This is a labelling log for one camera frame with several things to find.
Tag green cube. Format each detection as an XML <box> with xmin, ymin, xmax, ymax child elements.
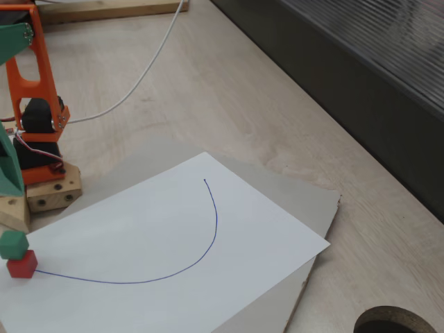
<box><xmin>0</xmin><ymin>230</ymin><xmax>30</xmax><ymax>260</ymax></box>

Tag red cube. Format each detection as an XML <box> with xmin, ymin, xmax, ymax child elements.
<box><xmin>6</xmin><ymin>249</ymin><xmax>38</xmax><ymax>279</ymax></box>

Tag wooden base plank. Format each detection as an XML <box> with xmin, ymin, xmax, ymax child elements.
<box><xmin>0</xmin><ymin>194</ymin><xmax>31</xmax><ymax>234</ymax></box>

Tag wooden base block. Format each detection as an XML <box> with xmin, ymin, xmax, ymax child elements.
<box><xmin>26</xmin><ymin>162</ymin><xmax>83</xmax><ymax>213</ymax></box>

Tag white paper sheet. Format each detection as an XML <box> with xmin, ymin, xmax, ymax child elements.
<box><xmin>0</xmin><ymin>151</ymin><xmax>332</xmax><ymax>333</ymax></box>

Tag thin wooden plank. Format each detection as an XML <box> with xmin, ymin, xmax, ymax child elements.
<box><xmin>36</xmin><ymin>0</ymin><xmax>190</xmax><ymax>25</ymax></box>

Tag grey chipboard panel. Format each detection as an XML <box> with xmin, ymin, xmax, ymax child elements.
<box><xmin>69</xmin><ymin>137</ymin><xmax>343</xmax><ymax>333</ymax></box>

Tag ribbed glass desk partition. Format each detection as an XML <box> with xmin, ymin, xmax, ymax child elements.
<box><xmin>211</xmin><ymin>0</ymin><xmax>444</xmax><ymax>223</ymax></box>

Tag base servo wire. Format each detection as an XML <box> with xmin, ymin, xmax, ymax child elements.
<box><xmin>15</xmin><ymin>130</ymin><xmax>66</xmax><ymax>174</ymax></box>

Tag white USB cable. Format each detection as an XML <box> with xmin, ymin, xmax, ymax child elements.
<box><xmin>66</xmin><ymin>0</ymin><xmax>185</xmax><ymax>125</ymax></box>

